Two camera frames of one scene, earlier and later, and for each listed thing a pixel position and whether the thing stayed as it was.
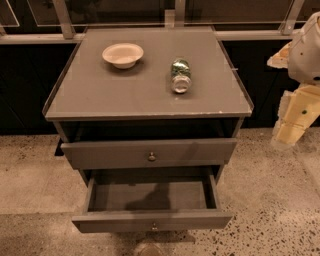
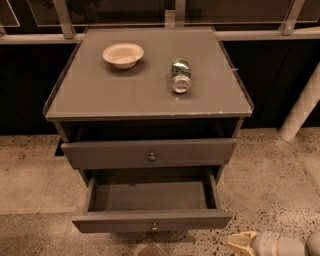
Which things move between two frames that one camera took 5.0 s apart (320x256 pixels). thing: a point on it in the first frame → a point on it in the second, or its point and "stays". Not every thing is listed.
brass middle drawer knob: x=154 y=226 stays
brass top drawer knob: x=151 y=157 stays
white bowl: x=122 y=55 stays
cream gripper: x=305 y=56 → x=264 y=243
